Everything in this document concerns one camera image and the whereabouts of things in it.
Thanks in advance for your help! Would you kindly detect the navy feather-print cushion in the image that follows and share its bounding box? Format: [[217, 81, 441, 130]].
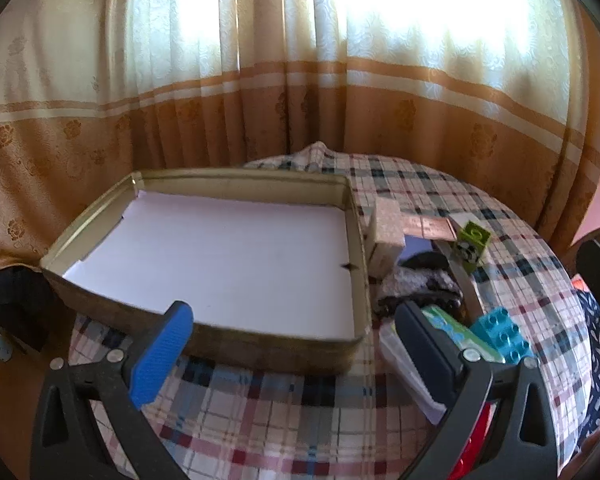
[[570, 290, 600, 441]]

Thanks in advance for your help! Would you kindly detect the white patterned carton box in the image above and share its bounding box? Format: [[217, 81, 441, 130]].
[[367, 199, 407, 278]]

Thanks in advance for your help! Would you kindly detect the green printed building block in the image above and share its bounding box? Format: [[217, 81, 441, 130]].
[[450, 220, 493, 277]]

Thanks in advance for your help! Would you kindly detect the white paper liner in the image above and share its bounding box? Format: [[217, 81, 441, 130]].
[[62, 191, 358, 343]]

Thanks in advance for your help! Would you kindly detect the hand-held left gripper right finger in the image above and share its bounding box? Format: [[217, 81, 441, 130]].
[[394, 301, 567, 480]]

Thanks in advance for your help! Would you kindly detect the black sequin hair clip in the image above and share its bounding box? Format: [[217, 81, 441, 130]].
[[377, 252, 463, 318]]

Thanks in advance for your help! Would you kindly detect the clear plastic box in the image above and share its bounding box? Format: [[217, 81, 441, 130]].
[[377, 322, 451, 426]]

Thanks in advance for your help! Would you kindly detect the blue studded building block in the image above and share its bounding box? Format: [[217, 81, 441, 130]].
[[469, 306, 536, 365]]

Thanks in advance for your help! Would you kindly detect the cream and orange curtain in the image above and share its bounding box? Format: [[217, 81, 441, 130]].
[[0, 0, 600, 281]]

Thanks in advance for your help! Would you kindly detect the gold metal tin tray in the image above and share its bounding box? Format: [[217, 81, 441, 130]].
[[40, 169, 373, 376]]

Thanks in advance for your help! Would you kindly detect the green and white packet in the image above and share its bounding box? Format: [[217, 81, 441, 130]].
[[420, 305, 506, 363]]

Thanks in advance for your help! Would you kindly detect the grey flat strip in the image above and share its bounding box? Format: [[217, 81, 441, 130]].
[[437, 240, 483, 318]]

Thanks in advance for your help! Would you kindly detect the purple block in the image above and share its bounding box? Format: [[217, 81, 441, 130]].
[[404, 236, 443, 261]]

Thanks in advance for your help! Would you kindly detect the dark bag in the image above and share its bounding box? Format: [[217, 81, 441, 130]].
[[0, 265, 76, 356]]

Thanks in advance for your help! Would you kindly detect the copper embossed tin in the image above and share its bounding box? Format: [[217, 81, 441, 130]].
[[402, 216, 458, 240]]

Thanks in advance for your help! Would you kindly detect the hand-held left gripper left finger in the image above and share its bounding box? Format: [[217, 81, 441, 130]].
[[30, 301, 196, 480]]

